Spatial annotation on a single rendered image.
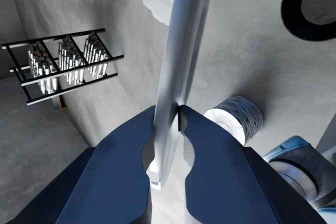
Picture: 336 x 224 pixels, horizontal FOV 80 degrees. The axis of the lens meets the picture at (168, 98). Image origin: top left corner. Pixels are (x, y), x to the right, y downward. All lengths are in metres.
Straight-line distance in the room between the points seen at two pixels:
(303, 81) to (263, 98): 0.23
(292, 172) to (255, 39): 0.83
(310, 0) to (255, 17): 0.24
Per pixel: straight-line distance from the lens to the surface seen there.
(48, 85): 2.19
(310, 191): 0.57
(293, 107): 1.27
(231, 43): 1.31
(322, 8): 1.13
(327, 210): 0.61
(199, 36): 0.29
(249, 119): 1.24
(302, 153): 0.59
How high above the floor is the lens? 1.11
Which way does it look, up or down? 37 degrees down
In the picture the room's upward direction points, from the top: 116 degrees counter-clockwise
